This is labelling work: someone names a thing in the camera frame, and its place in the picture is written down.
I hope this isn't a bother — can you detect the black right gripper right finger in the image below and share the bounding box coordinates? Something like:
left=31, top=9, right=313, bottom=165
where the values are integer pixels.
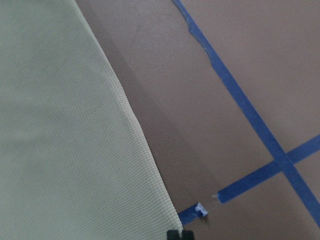
left=182, top=230, right=194, bottom=240

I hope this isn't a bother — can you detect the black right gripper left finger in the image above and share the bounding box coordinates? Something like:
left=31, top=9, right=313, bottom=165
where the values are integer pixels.
left=166, top=229, right=181, bottom=240

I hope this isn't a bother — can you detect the olive green long-sleeve shirt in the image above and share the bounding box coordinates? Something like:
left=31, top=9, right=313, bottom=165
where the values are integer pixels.
left=0, top=0, right=183, bottom=240

